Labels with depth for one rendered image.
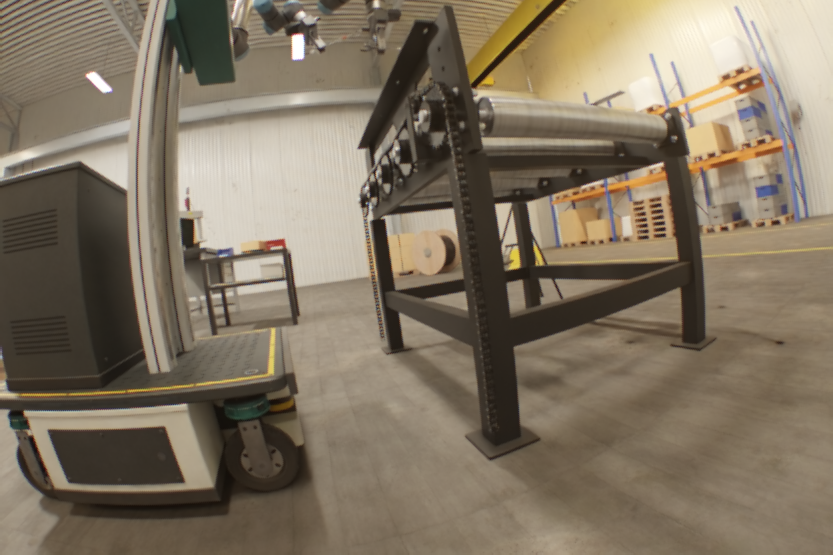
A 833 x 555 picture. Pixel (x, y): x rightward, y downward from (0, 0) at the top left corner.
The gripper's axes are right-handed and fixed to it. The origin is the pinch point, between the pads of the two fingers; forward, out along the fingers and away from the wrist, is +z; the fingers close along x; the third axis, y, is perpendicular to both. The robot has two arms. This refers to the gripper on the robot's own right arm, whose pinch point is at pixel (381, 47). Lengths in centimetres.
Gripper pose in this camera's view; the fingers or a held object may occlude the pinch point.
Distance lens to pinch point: 136.7
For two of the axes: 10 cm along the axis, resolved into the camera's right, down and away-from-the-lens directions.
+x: 2.8, -0.7, -9.6
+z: 1.4, 9.9, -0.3
